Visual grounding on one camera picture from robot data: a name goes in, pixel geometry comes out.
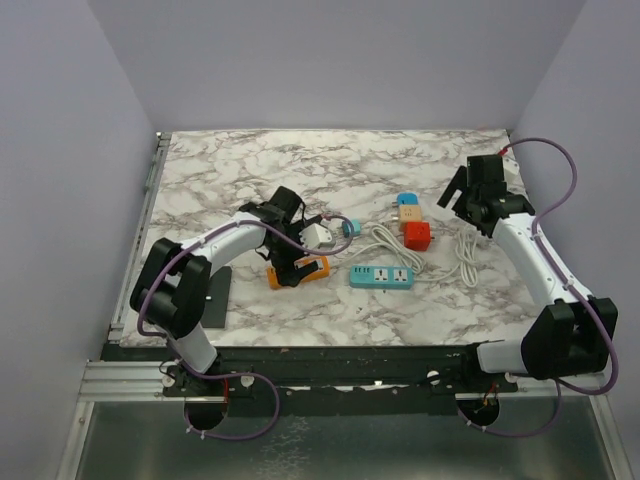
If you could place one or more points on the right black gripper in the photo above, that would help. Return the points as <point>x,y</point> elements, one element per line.
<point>460,181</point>

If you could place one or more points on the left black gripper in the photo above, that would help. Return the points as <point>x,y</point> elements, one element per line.
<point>288,274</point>

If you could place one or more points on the orange power strip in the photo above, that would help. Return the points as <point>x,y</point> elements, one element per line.
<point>306,270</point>

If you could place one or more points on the beige cube socket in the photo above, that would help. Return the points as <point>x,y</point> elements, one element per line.
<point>407,214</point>

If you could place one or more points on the red cube socket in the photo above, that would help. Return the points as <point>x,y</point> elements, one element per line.
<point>417,236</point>

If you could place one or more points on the teal power strip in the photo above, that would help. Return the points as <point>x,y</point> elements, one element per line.
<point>381,277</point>

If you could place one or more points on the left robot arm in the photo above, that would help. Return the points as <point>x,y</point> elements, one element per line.
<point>170,292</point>

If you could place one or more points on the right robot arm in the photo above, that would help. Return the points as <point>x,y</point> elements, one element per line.
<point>570,333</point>

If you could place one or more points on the small teal plug adapter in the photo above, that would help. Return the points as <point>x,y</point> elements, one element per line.
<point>351,228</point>

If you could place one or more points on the blue cube socket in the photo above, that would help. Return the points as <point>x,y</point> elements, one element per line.
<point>406,199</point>

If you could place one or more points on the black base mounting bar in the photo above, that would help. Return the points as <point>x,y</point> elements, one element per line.
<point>325,381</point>

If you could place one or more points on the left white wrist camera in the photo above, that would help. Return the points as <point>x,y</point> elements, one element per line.
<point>317,237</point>

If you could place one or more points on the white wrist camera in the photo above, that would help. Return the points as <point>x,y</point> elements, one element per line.
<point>317,237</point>
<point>511,168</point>

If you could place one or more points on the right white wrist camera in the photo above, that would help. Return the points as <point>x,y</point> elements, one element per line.
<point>511,168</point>

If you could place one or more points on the aluminium frame rail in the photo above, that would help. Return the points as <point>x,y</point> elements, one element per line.
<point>121,382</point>

